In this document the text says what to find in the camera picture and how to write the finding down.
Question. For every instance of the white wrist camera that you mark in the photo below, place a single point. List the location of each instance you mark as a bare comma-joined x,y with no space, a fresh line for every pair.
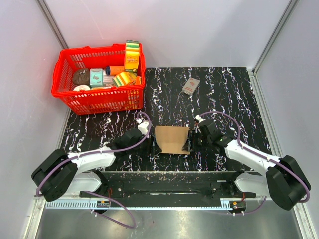
144,126
198,119

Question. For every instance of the teal small box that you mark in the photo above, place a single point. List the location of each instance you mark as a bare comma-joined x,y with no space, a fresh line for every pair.
96,77

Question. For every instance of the orange snack packet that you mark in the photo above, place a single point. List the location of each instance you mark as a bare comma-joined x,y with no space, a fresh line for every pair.
138,80

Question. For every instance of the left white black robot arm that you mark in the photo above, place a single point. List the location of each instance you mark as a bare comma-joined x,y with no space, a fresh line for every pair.
63,173

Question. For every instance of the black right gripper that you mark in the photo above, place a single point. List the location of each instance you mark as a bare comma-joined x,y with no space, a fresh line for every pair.
190,145

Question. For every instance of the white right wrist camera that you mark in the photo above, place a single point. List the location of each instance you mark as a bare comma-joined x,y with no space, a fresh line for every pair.
198,119

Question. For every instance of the orange cylinder can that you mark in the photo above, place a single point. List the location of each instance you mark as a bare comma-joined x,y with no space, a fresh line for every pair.
112,70

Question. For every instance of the tall yellow green sponge pack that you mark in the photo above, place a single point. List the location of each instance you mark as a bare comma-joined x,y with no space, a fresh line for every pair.
132,54

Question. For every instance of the pink white flat box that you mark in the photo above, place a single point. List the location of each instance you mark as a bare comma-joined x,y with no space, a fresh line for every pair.
107,80

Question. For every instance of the white round tape roll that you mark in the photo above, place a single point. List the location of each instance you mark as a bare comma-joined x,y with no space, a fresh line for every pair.
82,88

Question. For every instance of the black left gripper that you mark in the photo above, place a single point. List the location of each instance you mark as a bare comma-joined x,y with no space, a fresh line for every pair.
152,148

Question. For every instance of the red plastic shopping basket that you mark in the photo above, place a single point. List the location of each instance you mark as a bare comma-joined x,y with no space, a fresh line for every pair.
100,100

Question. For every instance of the grey card box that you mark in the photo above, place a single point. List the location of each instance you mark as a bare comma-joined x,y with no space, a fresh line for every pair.
190,86

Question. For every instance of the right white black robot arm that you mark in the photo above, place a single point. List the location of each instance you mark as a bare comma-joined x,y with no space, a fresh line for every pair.
279,178

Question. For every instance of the brown cardboard box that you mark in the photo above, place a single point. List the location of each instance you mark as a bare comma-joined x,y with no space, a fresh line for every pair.
171,139

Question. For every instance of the brown round bread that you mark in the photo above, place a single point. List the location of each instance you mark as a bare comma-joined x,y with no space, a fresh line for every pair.
81,77

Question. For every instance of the lying yellow green sponge pack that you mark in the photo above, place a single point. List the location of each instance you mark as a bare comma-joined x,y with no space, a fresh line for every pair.
124,79

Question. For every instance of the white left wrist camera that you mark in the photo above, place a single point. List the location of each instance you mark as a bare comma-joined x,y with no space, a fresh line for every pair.
144,126

